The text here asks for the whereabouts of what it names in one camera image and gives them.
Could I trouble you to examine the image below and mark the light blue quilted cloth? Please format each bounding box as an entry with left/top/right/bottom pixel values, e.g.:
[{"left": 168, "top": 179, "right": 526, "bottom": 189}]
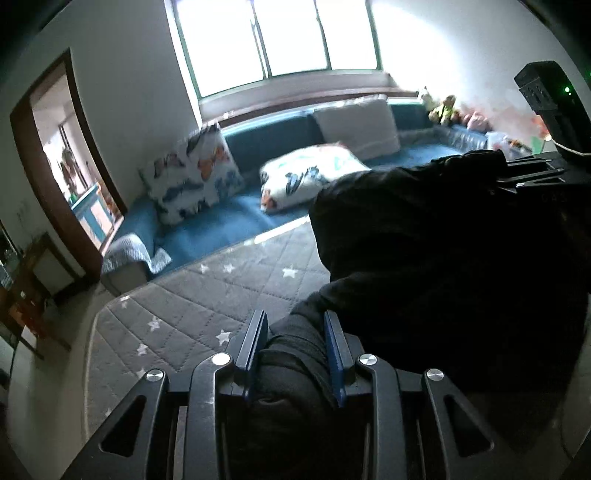
[{"left": 100, "top": 233, "right": 172, "bottom": 276}]

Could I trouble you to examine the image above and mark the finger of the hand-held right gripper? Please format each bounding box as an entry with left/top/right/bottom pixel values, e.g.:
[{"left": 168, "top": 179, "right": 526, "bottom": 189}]
[{"left": 496, "top": 156, "right": 570, "bottom": 195}]

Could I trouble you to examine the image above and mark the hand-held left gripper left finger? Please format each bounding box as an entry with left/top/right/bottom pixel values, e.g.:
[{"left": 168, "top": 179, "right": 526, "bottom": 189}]
[{"left": 60, "top": 309, "right": 269, "bottom": 480}]

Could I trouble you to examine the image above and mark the blue sofa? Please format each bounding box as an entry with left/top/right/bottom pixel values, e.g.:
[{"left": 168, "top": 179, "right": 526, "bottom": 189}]
[{"left": 102, "top": 99, "right": 490, "bottom": 296}]

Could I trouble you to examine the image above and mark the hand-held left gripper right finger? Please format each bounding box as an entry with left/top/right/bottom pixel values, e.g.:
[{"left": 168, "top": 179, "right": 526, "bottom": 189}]
[{"left": 323, "top": 309, "right": 522, "bottom": 480}]

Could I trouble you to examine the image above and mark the grey star quilted mat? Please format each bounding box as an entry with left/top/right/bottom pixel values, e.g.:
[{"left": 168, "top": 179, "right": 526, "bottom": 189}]
[{"left": 83, "top": 220, "right": 333, "bottom": 444}]

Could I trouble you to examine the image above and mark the brown door frame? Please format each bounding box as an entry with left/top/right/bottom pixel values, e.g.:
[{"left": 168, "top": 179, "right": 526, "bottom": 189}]
[{"left": 9, "top": 47, "right": 129, "bottom": 280}]

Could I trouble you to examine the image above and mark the blue and white cabinet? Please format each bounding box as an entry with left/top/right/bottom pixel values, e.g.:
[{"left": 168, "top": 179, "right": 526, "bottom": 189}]
[{"left": 69, "top": 182, "right": 125, "bottom": 252}]

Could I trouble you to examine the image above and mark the green framed window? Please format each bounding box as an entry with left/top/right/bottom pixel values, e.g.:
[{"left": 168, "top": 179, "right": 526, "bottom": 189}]
[{"left": 164, "top": 0, "right": 384, "bottom": 100}]

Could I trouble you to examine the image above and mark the wooden desk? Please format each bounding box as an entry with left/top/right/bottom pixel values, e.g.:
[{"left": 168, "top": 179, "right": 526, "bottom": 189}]
[{"left": 9, "top": 231, "right": 88, "bottom": 352}]

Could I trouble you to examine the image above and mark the black down jacket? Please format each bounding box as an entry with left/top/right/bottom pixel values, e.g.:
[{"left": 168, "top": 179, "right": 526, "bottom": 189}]
[{"left": 222, "top": 148, "right": 591, "bottom": 480}]

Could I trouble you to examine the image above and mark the butterfly print pillow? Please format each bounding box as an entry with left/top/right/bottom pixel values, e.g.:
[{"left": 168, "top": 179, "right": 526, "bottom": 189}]
[
  {"left": 139, "top": 122, "right": 245, "bottom": 225},
  {"left": 259, "top": 142, "right": 372, "bottom": 214}
]

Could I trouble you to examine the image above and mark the white cushion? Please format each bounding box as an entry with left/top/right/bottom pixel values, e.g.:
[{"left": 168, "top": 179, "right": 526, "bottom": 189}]
[{"left": 313, "top": 95, "right": 402, "bottom": 161}]

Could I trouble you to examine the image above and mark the pink plush toy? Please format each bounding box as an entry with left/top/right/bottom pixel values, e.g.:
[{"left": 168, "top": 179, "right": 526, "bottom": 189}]
[{"left": 464, "top": 111, "right": 491, "bottom": 133}]

